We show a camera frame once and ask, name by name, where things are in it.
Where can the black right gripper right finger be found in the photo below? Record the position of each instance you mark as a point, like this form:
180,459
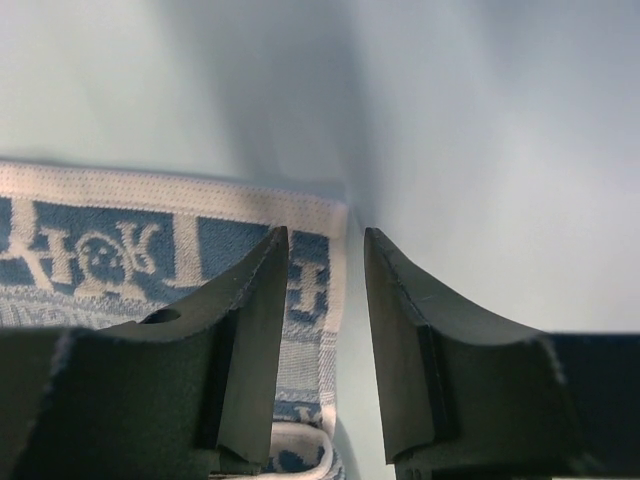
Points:
465,393

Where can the blue white patterned towel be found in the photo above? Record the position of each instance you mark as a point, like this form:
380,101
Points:
95,248

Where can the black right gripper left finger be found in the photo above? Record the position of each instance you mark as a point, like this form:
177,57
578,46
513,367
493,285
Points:
186,393

